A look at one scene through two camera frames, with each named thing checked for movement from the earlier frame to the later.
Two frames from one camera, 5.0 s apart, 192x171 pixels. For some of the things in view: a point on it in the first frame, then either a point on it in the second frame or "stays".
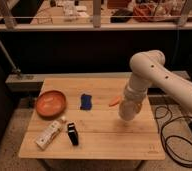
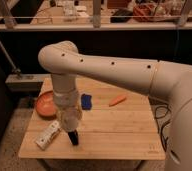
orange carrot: [117, 100] stays
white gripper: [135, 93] to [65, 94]
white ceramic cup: [127, 110] to [70, 117]
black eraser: [73, 134] stays
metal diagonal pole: [5, 52] stays
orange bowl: [51, 104] stays
